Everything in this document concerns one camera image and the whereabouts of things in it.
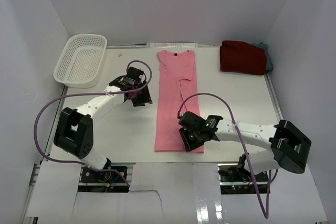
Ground pink t shirt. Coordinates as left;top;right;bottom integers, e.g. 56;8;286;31
154;50;198;152

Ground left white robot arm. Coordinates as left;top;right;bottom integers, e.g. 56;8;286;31
54;67;152;182

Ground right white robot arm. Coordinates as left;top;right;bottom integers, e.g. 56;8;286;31
178;111;312;182

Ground papers at back edge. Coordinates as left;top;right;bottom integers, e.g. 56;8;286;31
146;42;198;48

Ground white paper sheet front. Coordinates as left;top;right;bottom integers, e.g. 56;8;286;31
26;162;327;223

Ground white plastic mesh basket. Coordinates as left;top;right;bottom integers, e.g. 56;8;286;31
53;34;107;88

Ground folded dark red t shirt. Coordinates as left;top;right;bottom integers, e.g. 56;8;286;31
219;40;267;76

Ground folded teal t shirt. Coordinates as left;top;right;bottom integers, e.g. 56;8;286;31
253;43;274;72

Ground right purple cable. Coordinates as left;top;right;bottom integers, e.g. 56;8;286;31
177;92;279;219

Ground purple cable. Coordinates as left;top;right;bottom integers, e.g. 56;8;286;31
34;60;153;187
177;92;279;219

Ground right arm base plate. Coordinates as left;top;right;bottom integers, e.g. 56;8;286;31
218;163;256;195

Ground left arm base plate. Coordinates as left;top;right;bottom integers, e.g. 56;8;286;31
78;166;129;193

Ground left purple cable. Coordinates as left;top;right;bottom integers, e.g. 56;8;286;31
34;60;153;187

